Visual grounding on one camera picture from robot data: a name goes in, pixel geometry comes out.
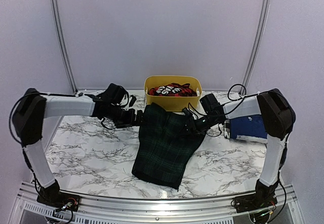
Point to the aluminium front rail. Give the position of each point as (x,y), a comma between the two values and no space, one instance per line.
(100,209)

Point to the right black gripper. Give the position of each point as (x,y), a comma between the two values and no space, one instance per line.
(198,130)

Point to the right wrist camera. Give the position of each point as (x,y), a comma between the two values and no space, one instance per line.
(187,112)

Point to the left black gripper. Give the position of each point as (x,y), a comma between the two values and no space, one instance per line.
(130,121)

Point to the yellow plastic basket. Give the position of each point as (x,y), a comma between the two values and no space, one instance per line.
(173,104)

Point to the dark green plaid skirt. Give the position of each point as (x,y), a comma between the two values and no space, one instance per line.
(165,147)

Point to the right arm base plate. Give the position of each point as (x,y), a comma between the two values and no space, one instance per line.
(250,202)

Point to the folded blue garment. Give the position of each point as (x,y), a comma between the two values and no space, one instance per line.
(247,128)

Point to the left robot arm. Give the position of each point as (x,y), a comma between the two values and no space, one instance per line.
(29,112)

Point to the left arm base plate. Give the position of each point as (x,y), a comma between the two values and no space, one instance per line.
(62,202)

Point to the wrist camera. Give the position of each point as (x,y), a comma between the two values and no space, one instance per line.
(187,112)
(132,100)

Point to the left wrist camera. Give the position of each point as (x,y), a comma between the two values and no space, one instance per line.
(132,100)

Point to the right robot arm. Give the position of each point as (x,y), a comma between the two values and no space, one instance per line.
(278,119)

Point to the red black plaid shirt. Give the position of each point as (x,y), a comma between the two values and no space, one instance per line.
(173,90)

